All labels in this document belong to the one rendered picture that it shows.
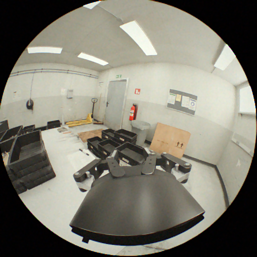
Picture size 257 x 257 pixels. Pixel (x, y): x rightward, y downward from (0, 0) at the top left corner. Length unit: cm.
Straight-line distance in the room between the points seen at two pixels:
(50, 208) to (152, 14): 225
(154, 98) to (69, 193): 257
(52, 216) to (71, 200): 19
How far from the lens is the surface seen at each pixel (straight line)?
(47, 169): 59
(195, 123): 247
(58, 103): 389
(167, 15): 172
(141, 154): 120
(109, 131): 206
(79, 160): 72
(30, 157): 53
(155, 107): 243
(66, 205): 55
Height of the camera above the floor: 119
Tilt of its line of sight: 18 degrees down
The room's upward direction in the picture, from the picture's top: 9 degrees clockwise
